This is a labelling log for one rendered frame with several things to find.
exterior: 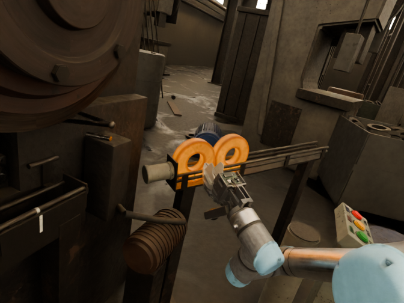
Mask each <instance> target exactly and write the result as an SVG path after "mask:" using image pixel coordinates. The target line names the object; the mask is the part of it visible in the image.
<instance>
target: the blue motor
mask: <svg viewBox="0 0 404 303"><path fill-rule="evenodd" d="M193 138H201V139H203V140H205V141H207V142H208V143H209V144H210V145H211V146H212V147H214V146H215V144H216V143H217V142H218V141H219V140H220V139H221V138H222V132H221V129H220V127H218V125H216V124H214V123H211V122H210V123H208V122H207V123H205V122H204V124H203V123H202V124H201V125H200V126H199V127H197V129H196V131H195V134H194V137H193ZM191 157H193V158H200V154H199V153H197V154H194V155H192V156H191Z"/></svg>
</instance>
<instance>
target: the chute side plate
mask: <svg viewBox="0 0 404 303"><path fill-rule="evenodd" d="M86 194H87V192H86V191H84V192H81V193H80V194H78V195H75V196H74V197H72V198H69V199H68V200H66V201H63V202H62V203H60V204H57V205H56V206H54V207H51V208H50V209H48V210H45V211H44V212H42V213H39V214H38V215H36V216H33V217H32V218H30V219H27V220H26V221H24V222H21V223H20V224H18V225H15V226H14V227H12V228H9V229H7V230H5V231H3V232H1V233H0V274H2V273H3V272H5V271H6V270H7V269H10V268H11V267H12V266H14V265H16V264H17V263H19V262H21V261H22V260H23V259H25V258H27V257H28V256H30V255H31V254H33V253H35V252H36V251H38V250H40V249H41V248H43V247H44V246H46V245H47V244H49V243H51V242H52V241H54V240H55V239H57V238H59V226H60V225H61V224H63V223H65V222H67V221H68V220H70V219H72V218H74V217H75V216H77V215H79V214H81V223H83V222H84V221H85V207H86ZM41 215H43V231H42V232H41V233H40V216H41Z"/></svg>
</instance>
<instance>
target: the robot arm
mask: <svg viewBox="0 0 404 303"><path fill-rule="evenodd" d="M223 170H224V165H223V163H222V162H220V163H219V164H218V165H216V166H215V167H214V165H213V163H210V164H208V163H204V165H203V187H204V189H205V191H206V192H207V193H208V196H210V197H211V198H212V200H213V201H214V202H216V203H217V204H220V205H221V206H222V207H218V208H211V209H209V210H208V211H206V212H204V217H205V219H211V220H216V219H218V218H219V217H222V216H226V215H227V218H228V220H229V221H230V225H231V226H232V228H233V230H234V232H235V233H236V235H237V237H238V239H239V241H240V242H241V244H242V246H241V247H240V248H239V249H238V251H237V252H236V253H235V255H234V256H233V257H232V258H231V259H230V260H229V263H228V264H227V265H226V268H225V274H226V277H227V279H228V281H229V282H230V283H231V284H232V285H234V286H236V287H244V286H246V285H248V284H249V283H250V282H251V281H252V280H258V279H262V278H269V277H276V276H280V275H285V276H290V277H296V278H304V279H309V280H316V281H324V282H329V283H332V294H333V298H334V302H335V303H404V241H400V242H392V243H383V244H381V243H373V244H368V245H364V246H362V247H361V248H295V247H293V246H281V247H278V244H277V243H276V242H275V241H274V239H273V238H272V236H271V235H270V233H269V232H268V231H267V229H266V227H265V226H264V225H263V223H262V221H261V220H260V218H259V217H258V215H257V214H256V212H255V211H254V209H252V208H251V206H250V205H252V203H253V200H252V199H251V197H250V196H249V194H248V193H247V191H246V190H245V188H244V187H245V186H246V183H245V181H244V179H243V178H242V177H241V175H240V174H239V173H238V171H237V172H236V173H235V172H228V173H223ZM238 176H239V177H240V178H241V179H242V181H243V182H241V181H240V180H239V178H238Z"/></svg>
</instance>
